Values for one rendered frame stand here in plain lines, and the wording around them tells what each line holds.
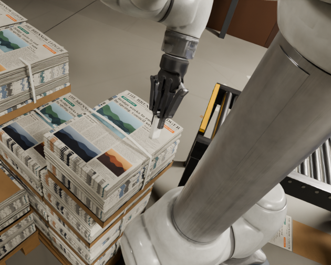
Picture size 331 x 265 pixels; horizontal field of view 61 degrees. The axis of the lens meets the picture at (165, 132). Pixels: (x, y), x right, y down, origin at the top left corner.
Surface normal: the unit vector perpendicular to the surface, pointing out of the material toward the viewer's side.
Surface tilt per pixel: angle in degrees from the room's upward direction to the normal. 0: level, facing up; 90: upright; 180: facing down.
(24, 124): 0
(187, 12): 71
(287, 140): 94
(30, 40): 0
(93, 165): 3
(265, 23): 90
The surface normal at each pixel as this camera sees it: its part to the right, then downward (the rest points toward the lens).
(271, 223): 0.31, 0.30
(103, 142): 0.22, -0.70
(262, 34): -0.31, 0.63
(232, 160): -0.75, 0.37
